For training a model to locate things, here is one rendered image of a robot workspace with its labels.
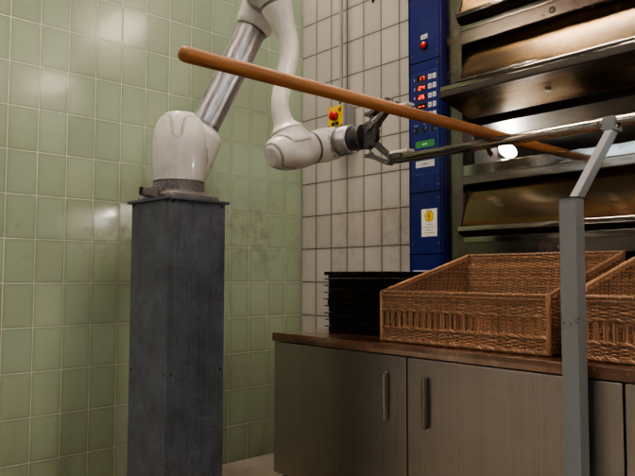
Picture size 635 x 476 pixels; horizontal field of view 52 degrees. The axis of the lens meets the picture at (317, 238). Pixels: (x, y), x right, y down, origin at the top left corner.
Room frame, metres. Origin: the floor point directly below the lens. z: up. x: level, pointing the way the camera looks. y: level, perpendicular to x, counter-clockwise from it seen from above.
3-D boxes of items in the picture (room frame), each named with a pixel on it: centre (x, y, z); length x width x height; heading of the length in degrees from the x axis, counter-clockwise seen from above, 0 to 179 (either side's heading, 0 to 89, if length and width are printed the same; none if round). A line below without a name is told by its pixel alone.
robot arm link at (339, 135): (1.98, -0.09, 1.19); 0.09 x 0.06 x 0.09; 133
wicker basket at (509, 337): (1.96, -0.55, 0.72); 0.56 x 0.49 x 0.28; 43
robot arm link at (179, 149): (1.98, 0.42, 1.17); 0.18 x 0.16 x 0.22; 5
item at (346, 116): (2.79, -0.10, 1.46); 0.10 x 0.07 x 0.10; 42
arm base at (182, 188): (1.96, 0.43, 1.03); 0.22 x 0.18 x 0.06; 136
